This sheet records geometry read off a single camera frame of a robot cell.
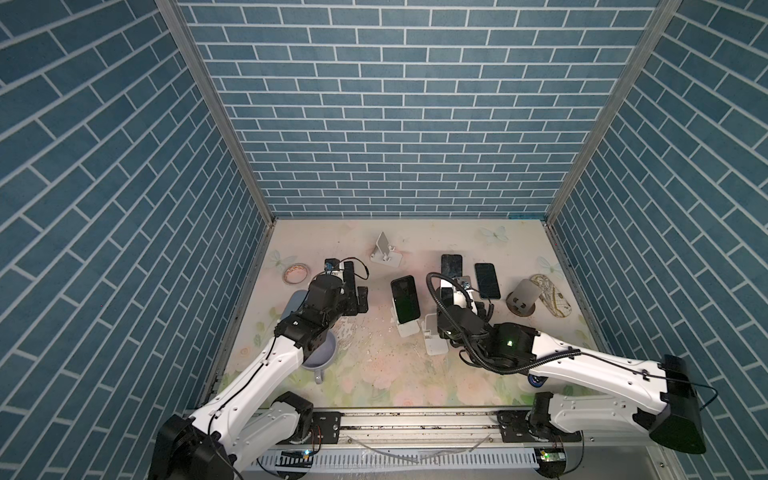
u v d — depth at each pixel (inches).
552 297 37.5
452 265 36.8
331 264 27.7
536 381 32.0
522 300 37.0
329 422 29.5
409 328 35.1
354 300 28.5
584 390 18.7
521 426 29.1
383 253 40.4
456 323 20.1
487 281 41.8
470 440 28.9
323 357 32.4
